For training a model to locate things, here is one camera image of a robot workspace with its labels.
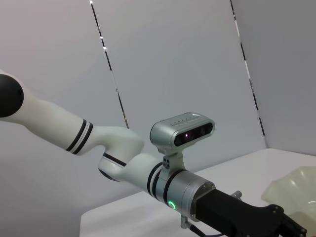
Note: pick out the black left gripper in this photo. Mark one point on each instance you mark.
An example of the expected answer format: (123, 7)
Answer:
(234, 217)

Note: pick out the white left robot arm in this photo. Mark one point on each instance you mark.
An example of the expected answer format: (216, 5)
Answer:
(49, 118)

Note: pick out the pale green glass fruit plate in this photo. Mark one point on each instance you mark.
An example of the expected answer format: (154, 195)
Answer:
(293, 192)

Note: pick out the left gripper metal connector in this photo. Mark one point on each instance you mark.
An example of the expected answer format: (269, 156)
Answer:
(237, 194)

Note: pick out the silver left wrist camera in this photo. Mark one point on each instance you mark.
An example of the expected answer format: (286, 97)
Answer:
(168, 133)

